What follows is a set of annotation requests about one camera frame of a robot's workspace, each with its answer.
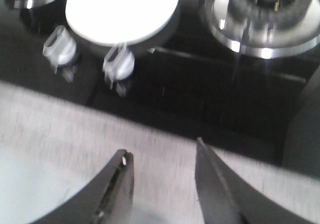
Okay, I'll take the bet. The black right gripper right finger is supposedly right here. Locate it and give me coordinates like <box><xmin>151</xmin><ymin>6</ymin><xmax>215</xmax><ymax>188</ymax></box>
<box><xmin>194</xmin><ymin>137</ymin><xmax>320</xmax><ymax>224</ymax></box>

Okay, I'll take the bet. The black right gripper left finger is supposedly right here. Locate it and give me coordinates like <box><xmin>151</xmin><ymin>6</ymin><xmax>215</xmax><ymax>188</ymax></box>
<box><xmin>33</xmin><ymin>149</ymin><xmax>135</xmax><ymax>224</ymax></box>

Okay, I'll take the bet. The white round plate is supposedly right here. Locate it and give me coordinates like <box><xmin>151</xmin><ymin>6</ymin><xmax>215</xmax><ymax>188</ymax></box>
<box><xmin>65</xmin><ymin>0</ymin><xmax>179</xmax><ymax>47</ymax></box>

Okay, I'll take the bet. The black glass gas hob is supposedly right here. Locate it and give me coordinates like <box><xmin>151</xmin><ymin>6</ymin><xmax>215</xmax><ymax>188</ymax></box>
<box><xmin>0</xmin><ymin>0</ymin><xmax>320</xmax><ymax>177</ymax></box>

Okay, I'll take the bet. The silver stove knob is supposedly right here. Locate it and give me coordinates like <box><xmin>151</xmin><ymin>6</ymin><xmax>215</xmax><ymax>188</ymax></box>
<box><xmin>102</xmin><ymin>43</ymin><xmax>135</xmax><ymax>82</ymax></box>
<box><xmin>42</xmin><ymin>25</ymin><xmax>77</xmax><ymax>68</ymax></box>

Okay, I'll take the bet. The black gas burner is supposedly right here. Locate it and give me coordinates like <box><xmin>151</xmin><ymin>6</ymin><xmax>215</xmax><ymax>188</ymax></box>
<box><xmin>204</xmin><ymin>0</ymin><xmax>320</xmax><ymax>59</ymax></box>

